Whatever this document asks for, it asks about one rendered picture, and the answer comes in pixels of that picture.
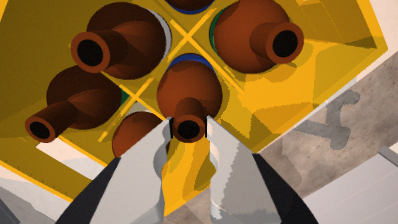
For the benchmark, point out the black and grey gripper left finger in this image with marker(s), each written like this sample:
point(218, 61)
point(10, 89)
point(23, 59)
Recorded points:
point(127, 190)

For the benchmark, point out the yellow crate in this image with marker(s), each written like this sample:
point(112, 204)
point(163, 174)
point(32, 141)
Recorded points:
point(341, 39)

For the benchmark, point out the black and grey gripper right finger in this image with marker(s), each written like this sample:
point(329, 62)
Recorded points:
point(246, 189)

